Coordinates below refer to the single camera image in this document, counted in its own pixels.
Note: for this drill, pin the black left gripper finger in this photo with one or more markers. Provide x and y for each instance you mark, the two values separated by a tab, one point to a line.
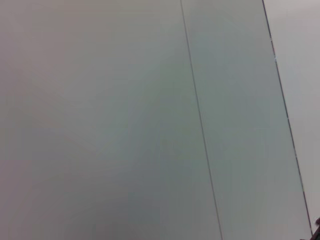
317	228

